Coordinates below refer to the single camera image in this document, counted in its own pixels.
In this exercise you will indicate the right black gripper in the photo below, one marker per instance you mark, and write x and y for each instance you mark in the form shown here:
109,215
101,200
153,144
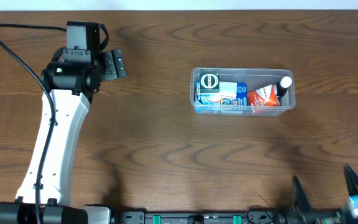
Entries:
327,216

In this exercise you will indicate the blue Cool Fever box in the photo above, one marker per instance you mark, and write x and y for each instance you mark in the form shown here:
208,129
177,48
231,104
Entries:
216,99

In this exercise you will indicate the clear plastic container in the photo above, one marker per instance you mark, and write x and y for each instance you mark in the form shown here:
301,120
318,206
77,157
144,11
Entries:
254,78

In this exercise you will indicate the red small box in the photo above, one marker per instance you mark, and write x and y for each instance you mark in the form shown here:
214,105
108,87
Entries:
265,96

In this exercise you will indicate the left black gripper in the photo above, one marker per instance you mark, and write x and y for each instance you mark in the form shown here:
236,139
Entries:
112,65

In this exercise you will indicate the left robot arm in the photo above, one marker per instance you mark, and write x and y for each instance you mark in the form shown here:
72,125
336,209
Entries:
69,81

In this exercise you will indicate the white green Panadol box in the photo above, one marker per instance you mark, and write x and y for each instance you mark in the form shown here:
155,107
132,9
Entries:
228,89

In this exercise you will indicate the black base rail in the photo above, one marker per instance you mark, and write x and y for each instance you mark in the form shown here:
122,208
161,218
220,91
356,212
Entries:
141,217

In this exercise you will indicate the dark green round-logo box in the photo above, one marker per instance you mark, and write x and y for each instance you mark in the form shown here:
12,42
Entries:
209,83

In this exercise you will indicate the dark bottle white cap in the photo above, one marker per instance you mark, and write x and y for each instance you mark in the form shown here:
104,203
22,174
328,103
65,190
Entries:
282,87

